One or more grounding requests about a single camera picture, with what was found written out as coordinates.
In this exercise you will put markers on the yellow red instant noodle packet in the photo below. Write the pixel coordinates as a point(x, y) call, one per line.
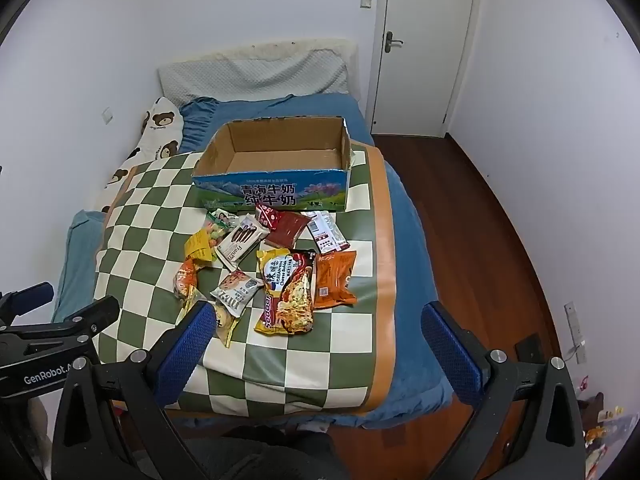
point(287, 290)

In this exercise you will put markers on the yellow orange clear-window packet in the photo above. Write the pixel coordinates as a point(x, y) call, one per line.
point(185, 280)

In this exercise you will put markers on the dark red snack packet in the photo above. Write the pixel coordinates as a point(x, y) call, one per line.
point(287, 227)

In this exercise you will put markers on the white wall socket strip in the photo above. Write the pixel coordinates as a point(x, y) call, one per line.
point(575, 330)

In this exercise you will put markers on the orange snack packet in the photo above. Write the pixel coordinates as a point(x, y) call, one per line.
point(335, 280)

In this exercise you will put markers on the small yellow snack packet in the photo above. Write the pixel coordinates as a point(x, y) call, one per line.
point(227, 325)

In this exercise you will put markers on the bear print pillow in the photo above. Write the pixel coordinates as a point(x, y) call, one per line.
point(157, 130)

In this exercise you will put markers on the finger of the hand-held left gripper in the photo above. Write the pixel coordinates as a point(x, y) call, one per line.
point(32, 296)
point(95, 312)

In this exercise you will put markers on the white and brown snack packet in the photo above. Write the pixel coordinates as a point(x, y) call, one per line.
point(327, 232)

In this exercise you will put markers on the printed cardboard box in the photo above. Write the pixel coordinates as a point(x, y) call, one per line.
point(270, 192)

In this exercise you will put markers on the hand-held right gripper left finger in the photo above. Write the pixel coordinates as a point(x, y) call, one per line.
point(187, 345)

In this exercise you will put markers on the small red snack packet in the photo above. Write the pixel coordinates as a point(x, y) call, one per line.
point(267, 216)

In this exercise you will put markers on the black floor box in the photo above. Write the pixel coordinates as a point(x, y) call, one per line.
point(529, 349)

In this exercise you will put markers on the grey white pillow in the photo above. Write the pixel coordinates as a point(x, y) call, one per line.
point(250, 72)

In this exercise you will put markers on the green candy packet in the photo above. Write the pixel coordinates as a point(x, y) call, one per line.
point(220, 220)

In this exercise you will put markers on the white wall outlet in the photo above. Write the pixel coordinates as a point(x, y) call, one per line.
point(107, 116)

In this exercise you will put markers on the colourful clutter pile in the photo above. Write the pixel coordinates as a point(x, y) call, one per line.
point(600, 430)

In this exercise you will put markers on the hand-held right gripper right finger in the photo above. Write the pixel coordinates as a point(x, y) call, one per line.
point(452, 355)

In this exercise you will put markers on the white cookie packet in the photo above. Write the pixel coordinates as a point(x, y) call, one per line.
point(235, 290)

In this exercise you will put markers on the white chocolate wafer packet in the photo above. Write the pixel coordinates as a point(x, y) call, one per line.
point(240, 242)

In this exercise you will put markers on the white door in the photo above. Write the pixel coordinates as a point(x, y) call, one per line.
point(430, 45)

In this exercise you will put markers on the green white checkered mat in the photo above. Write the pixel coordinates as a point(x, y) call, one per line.
point(150, 240)

